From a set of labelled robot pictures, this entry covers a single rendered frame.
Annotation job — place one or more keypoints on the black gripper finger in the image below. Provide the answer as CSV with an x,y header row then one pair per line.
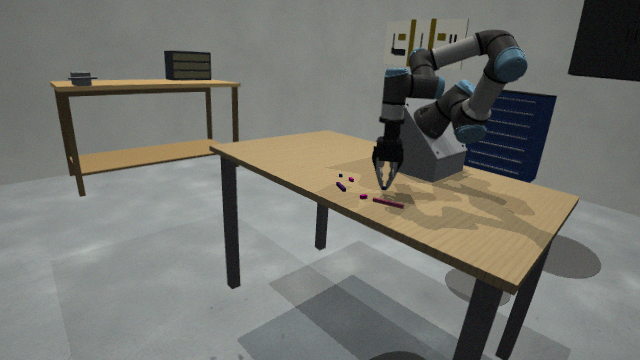
x,y
395,166
378,165

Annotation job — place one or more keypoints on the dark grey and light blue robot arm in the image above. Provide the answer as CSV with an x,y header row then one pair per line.
x,y
506,63

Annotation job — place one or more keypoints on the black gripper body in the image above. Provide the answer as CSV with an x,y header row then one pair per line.
x,y
388,149

